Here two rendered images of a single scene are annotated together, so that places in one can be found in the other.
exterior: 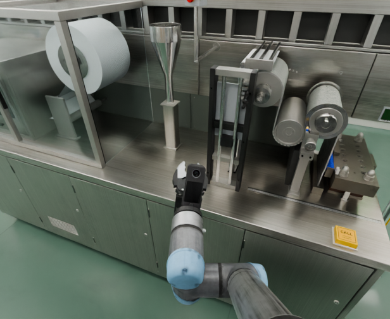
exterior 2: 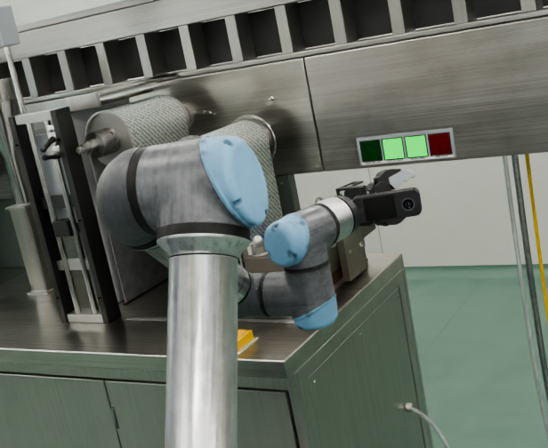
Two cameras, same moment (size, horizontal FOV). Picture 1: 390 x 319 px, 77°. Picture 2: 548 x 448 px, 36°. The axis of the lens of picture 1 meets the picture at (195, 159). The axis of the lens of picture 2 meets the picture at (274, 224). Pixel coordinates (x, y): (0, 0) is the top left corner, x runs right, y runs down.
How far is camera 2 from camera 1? 1.44 m
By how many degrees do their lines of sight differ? 25
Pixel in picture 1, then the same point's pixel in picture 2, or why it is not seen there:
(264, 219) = (119, 346)
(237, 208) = (87, 340)
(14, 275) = not seen: outside the picture
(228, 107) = (52, 171)
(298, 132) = not seen: hidden behind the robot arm
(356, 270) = (268, 406)
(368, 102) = (333, 138)
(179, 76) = not seen: hidden behind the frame
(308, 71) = (230, 108)
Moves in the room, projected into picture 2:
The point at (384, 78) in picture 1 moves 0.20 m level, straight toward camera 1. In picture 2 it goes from (332, 92) to (277, 109)
